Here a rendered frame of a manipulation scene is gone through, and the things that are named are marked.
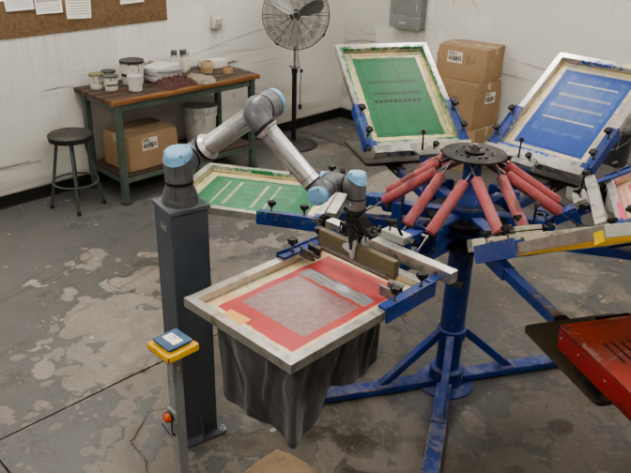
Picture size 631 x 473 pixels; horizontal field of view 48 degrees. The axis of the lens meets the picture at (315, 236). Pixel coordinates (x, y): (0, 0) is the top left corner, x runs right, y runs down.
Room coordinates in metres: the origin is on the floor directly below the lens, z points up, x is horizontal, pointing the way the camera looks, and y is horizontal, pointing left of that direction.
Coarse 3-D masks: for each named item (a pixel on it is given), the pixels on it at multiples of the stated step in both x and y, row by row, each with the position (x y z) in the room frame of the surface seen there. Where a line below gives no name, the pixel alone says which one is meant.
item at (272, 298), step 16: (320, 272) 2.59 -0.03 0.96; (336, 272) 2.60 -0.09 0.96; (352, 272) 2.60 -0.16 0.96; (256, 288) 2.44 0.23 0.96; (272, 288) 2.45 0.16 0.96; (288, 288) 2.45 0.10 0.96; (304, 288) 2.46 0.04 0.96; (320, 288) 2.46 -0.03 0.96; (224, 304) 2.32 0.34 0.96; (240, 304) 2.32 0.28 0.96; (256, 304) 2.32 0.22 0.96; (272, 304) 2.33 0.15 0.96; (288, 304) 2.33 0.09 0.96; (256, 320) 2.21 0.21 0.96
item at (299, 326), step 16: (352, 288) 2.47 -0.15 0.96; (368, 288) 2.47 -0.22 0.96; (304, 304) 2.33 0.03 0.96; (320, 304) 2.34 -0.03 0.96; (336, 304) 2.34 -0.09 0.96; (352, 304) 2.34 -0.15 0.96; (368, 304) 2.35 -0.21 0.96; (272, 320) 2.22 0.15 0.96; (288, 320) 2.22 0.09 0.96; (304, 320) 2.22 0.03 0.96; (320, 320) 2.23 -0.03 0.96; (336, 320) 2.23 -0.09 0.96; (272, 336) 2.11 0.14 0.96; (288, 336) 2.12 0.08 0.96; (304, 336) 2.12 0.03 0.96
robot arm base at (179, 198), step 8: (168, 184) 2.68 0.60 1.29; (184, 184) 2.67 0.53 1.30; (192, 184) 2.71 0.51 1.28; (168, 192) 2.67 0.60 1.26; (176, 192) 2.66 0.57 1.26; (184, 192) 2.67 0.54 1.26; (192, 192) 2.70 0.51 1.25; (168, 200) 2.66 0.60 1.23; (176, 200) 2.66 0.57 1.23; (184, 200) 2.66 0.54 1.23; (192, 200) 2.68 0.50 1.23
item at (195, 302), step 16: (256, 272) 2.51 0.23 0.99; (272, 272) 2.58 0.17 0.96; (400, 272) 2.55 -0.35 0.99; (208, 288) 2.37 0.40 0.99; (224, 288) 2.40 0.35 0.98; (192, 304) 2.26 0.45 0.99; (208, 320) 2.20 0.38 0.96; (224, 320) 2.15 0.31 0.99; (368, 320) 2.18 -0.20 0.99; (240, 336) 2.07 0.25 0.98; (256, 336) 2.06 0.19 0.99; (336, 336) 2.07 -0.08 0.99; (352, 336) 2.11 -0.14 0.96; (256, 352) 2.01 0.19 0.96; (272, 352) 1.97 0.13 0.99; (304, 352) 1.97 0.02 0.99; (320, 352) 2.00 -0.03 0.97; (288, 368) 1.90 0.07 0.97
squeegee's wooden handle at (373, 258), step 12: (324, 228) 2.70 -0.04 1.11; (324, 240) 2.67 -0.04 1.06; (336, 240) 2.63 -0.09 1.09; (348, 252) 2.58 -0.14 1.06; (360, 252) 2.54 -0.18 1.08; (372, 252) 2.50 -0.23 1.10; (372, 264) 2.49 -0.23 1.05; (384, 264) 2.45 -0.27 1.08; (396, 264) 2.42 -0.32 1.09; (396, 276) 2.43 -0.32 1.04
